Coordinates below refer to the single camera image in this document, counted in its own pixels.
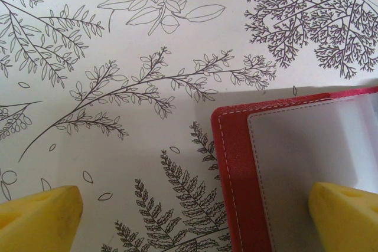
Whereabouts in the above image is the red leather card holder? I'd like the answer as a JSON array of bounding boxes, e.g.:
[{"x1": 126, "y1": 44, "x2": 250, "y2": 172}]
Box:
[{"x1": 210, "y1": 86, "x2": 378, "y2": 252}]

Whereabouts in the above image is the floral patterned table cover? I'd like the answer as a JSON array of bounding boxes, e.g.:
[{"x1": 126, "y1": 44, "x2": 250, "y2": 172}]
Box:
[{"x1": 0, "y1": 0, "x2": 378, "y2": 252}]

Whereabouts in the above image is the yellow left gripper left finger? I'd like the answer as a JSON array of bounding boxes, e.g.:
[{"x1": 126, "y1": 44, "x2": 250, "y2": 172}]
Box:
[{"x1": 0, "y1": 185, "x2": 84, "y2": 252}]

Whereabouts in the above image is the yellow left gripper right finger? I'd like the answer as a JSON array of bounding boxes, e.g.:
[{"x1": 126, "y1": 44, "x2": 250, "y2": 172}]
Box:
[{"x1": 308, "y1": 181, "x2": 378, "y2": 252}]

